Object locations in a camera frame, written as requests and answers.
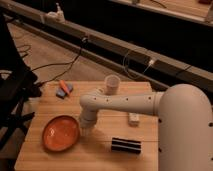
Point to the long metal rail beam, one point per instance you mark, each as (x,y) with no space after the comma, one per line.
(182,49)

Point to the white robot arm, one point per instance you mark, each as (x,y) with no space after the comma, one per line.
(185,130)

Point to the orange marker pen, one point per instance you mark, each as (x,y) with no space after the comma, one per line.
(64,87)

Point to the orange ceramic bowl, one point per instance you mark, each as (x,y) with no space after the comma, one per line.
(60,133)

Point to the white clamp on rail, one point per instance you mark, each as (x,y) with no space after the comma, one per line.
(58,15)

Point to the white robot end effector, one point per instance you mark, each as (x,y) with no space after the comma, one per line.
(87,126)

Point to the white squeeze bottle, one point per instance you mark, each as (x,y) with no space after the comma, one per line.
(134,119)

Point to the black rectangular box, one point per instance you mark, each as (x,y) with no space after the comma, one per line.
(126,145)

